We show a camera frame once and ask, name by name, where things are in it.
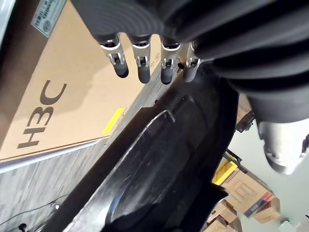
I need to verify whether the black sole-shaped part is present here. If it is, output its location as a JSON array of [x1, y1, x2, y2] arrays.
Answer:
[[33, 62, 240, 232]]

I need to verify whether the plain brown cardboard box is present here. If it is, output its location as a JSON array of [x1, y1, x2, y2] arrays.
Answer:
[[205, 198, 242, 232]]

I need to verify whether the thin black cable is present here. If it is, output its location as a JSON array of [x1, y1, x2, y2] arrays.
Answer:
[[0, 194, 69, 224]]

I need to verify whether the cardboard box with red label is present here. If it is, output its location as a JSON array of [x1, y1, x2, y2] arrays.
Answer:
[[221, 168, 281, 224]]

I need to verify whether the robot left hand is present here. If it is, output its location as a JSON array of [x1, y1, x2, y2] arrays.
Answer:
[[70, 0, 309, 175]]

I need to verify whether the large H3C cardboard box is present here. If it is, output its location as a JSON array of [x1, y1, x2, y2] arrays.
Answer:
[[0, 0, 181, 163]]

